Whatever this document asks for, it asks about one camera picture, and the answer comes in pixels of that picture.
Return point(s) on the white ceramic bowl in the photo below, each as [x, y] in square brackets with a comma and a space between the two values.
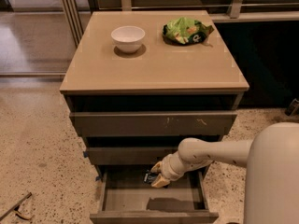
[128, 39]

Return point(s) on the floor tool with handle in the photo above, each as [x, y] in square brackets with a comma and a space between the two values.
[15, 208]

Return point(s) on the grey top drawer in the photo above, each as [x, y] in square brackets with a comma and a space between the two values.
[117, 124]

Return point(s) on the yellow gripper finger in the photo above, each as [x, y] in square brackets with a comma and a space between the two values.
[160, 182]
[157, 167]

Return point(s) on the green chip bag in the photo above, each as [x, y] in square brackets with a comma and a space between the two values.
[187, 31]

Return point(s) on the grey middle drawer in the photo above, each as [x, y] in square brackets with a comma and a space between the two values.
[127, 155]

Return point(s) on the grey bottom drawer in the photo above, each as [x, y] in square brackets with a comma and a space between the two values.
[127, 199]

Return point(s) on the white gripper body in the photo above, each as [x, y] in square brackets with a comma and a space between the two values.
[167, 169]

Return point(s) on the dark rxbar blueberry bar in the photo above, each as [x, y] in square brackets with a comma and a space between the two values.
[149, 177]

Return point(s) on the metal window frame post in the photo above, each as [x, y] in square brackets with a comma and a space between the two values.
[71, 13]

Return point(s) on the grey drawer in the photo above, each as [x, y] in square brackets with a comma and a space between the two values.
[127, 155]
[127, 199]
[117, 124]

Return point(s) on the dark object on floor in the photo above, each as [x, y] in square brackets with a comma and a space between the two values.
[293, 108]

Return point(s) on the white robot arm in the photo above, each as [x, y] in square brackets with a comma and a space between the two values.
[271, 160]

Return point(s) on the grey drawer cabinet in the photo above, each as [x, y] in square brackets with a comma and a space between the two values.
[159, 77]

